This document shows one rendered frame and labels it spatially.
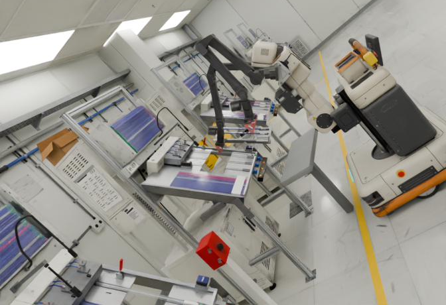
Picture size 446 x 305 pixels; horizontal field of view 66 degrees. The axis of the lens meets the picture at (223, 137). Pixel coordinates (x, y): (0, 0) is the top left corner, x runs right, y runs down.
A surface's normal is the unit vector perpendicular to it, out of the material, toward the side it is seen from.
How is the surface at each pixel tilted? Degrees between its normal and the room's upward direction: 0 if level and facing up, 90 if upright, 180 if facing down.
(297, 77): 90
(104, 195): 93
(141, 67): 90
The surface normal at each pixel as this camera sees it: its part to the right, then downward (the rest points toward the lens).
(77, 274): 0.05, -0.91
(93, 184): -0.22, 0.36
